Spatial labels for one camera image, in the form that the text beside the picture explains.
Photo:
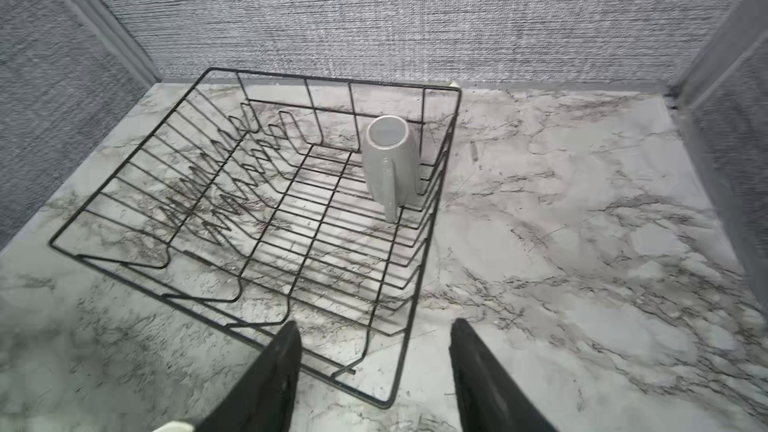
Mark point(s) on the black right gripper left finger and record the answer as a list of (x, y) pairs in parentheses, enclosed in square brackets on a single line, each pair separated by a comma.
[(264, 397)]

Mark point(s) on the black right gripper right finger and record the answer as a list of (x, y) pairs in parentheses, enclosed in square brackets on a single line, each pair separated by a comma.
[(488, 399)]

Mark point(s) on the black wire dish rack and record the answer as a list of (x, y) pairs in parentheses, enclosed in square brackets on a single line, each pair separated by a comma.
[(246, 207)]

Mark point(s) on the grey ceramic mug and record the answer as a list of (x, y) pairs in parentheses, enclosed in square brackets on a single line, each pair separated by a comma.
[(391, 164)]

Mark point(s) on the light green mug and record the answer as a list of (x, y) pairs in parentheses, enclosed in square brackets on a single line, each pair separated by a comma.
[(175, 426)]

